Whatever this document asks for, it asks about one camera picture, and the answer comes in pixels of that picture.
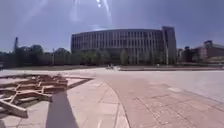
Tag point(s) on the low long wall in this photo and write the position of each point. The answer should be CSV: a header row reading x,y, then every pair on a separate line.
x,y
166,68

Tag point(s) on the large curved grey building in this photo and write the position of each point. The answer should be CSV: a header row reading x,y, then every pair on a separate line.
x,y
133,41

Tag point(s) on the wooden beam frame structure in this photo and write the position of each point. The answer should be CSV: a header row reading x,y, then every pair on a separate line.
x,y
30,90

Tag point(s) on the paved stone plaza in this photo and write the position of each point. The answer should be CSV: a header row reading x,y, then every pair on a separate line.
x,y
150,100

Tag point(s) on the low brown building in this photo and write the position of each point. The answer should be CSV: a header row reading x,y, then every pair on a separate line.
x,y
208,51

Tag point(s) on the row of trees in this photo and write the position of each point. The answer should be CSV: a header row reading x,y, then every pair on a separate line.
x,y
60,56

